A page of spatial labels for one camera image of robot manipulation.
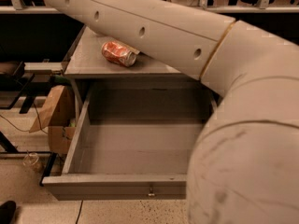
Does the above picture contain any red coke can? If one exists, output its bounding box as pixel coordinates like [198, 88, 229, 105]
[101, 41, 136, 67]

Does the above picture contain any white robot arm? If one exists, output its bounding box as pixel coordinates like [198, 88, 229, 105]
[44, 0, 299, 224]

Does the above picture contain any open grey top drawer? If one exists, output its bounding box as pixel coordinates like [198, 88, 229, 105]
[43, 94, 207, 200]

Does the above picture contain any grey cabinet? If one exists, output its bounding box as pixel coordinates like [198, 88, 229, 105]
[65, 28, 214, 122]

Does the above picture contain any brown paper bag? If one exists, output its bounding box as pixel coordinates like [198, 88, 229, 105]
[30, 85, 75, 133]

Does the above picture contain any cardboard box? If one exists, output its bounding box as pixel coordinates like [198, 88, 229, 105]
[48, 126, 76, 154]

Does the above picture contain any clear plastic cup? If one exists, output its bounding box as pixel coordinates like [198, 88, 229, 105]
[22, 152, 43, 173]

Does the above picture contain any black metal stand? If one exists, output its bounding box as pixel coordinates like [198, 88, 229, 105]
[0, 61, 51, 114]

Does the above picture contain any black shoe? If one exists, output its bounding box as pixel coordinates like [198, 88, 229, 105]
[0, 201, 16, 224]

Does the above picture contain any black cable on floor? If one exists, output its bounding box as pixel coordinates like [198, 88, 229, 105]
[0, 103, 49, 135]

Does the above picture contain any black floor frame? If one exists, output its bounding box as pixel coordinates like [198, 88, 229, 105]
[0, 132, 57, 187]

